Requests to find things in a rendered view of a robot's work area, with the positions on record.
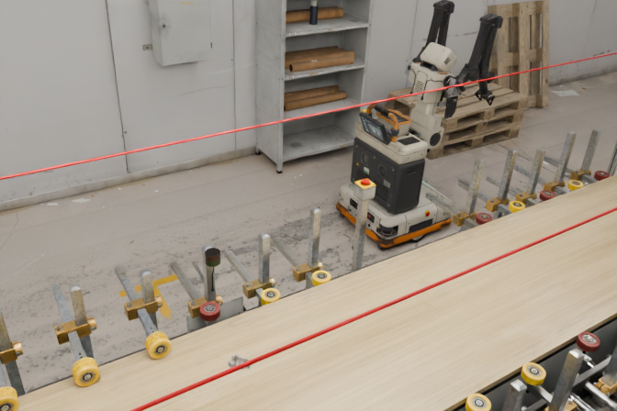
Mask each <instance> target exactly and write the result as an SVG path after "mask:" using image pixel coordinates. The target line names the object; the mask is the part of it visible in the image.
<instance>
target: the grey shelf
mask: <svg viewBox="0 0 617 411"><path fill-rule="evenodd" d="M310 3H311V0H256V126H257V125H262V124H266V123H270V122H275V121H279V120H284V119H289V118H293V117H302V116H306V115H311V114H316V113H320V112H325V111H330V110H334V109H338V108H343V107H347V106H356V105H360V104H364V103H365V85H366V75H367V65H368V56H369V46H370V37H371V27H372V17H373V8H374V0H345V1H344V0H341V4H340V0H318V8H320V7H329V6H338V7H341V8H342V9H343V11H344V12H343V17H338V18H329V19H320V20H318V24H317V25H310V23H309V21H302V22H294V23H286V11H292V10H301V9H310ZM345 4H346V5H345ZM284 12H285V13H284ZM279 17H280V20H279ZM338 30H339V31H338ZM337 40H338V44H337ZM342 42H343V43H342ZM332 46H338V47H339V49H340V48H344V50H345V51H349V50H353V51H354V54H355V57H354V62H353V64H346V65H340V66H333V67H327V68H320V69H314V70H307V71H301V72H291V71H289V69H285V52H289V51H296V50H310V49H317V48H325V47H332ZM283 52H284V53H283ZM278 67H279V69H278ZM339 76H340V77H339ZM340 79H341V80H340ZM334 81H335V84H334ZM332 85H339V88H340V90H339V92H340V91H345V92H346V93H347V97H346V99H342V100H338V101H333V102H329V103H324V104H319V105H315V106H307V107H302V108H298V109H294V110H289V111H285V112H284V93H291V92H296V91H302V90H308V89H314V88H320V87H325V86H332ZM363 109H364V106H358V107H354V108H349V109H344V110H340V111H335V112H330V113H326V114H322V115H317V116H313V117H304V118H300V119H295V120H290V121H286V122H282V123H277V124H273V125H268V126H263V127H258V128H256V152H255V154H256V155H261V152H260V150H261V151H262V152H263V153H264V154H265V155H267V156H268V157H269V158H270V159H271V160H272V161H274V162H275V163H276V164H277V167H276V172H277V173H282V163H283V162H284V161H290V160H294V159H296V158H299V157H303V156H309V155H313V154H318V153H322V152H325V151H329V150H337V149H340V148H344V147H348V146H352V145H353V143H354V138H356V136H355V135H354V132H355V124H356V122H358V121H361V118H360V117H359V113H360V112H361V110H363ZM336 113H337V114H336ZM336 115H337V116H336ZM331 122H332V124H331ZM280 167H281V168H280ZM280 169H281V170H280Z"/></svg>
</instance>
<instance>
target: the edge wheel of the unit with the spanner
mask: <svg viewBox="0 0 617 411"><path fill-rule="evenodd" d="M199 312H200V317H201V318H202V319H203V320H205V321H214V320H216V319H218V318H219V316H220V307H219V305H218V304H217V303H215V302H206V303H204V304H203V305H202V306H201V307H200V308H199Z"/></svg>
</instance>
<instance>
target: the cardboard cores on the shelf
mask: <svg viewBox="0 0 617 411"><path fill-rule="evenodd" d="M309 16H310V9H301V10H292V11H286V23H294V22H302V21H309ZM338 17H343V9H342V8H341V7H338V6H329V7H320V8H318V20H320V19H329V18H338ZM354 57H355V54H354V51H353V50H349V51H345V50H344V48H340V49H339V47H338V46H332V47H325V48H317V49H310V50H296V51H289V52H285V69H289V71H291V72H301V71H307V70H314V69H320V68H327V67H333V66H340V65H346V64H353V62H354ZM339 90H340V88H339V85H332V86H325V87H320V88H314V89H308V90H302V91H296V92H291V93H284V112H285V111H289V110H294V109H298V108H302V107H307V106H315V105H319V104H324V103H329V102H333V101H338V100H342V99H346V97H347V93H346V92H345V91H340V92H339Z"/></svg>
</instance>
